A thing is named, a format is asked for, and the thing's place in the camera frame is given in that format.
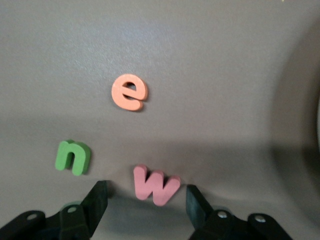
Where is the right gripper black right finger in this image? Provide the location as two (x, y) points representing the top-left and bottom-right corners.
(186, 184), (293, 240)

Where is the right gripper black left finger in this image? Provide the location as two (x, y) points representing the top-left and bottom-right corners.
(0, 180), (109, 240)

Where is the pink foam letter w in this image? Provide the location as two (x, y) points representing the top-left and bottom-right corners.
(132, 164), (181, 207)

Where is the green foam letter n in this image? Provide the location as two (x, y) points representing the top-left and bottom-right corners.
(54, 139), (92, 177)

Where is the orange foam letter e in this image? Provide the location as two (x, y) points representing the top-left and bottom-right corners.
(111, 73), (149, 112)

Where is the beige round plate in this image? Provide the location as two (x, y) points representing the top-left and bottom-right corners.
(316, 97), (320, 156)

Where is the brown table cover sheet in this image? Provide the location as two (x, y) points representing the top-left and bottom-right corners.
(0, 0), (320, 240)

